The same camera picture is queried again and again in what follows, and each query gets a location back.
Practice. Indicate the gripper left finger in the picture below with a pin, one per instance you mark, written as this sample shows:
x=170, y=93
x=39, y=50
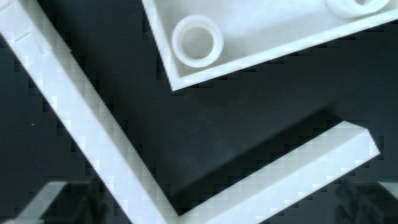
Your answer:
x=37, y=206

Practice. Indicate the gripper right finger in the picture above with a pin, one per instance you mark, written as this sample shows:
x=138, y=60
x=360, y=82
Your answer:
x=385, y=203

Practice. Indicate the white U-shaped obstacle fence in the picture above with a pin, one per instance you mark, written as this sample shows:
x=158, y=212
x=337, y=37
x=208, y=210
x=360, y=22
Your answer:
x=263, y=193

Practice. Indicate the white square tabletop tray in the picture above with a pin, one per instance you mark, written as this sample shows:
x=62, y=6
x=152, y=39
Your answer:
x=218, y=35

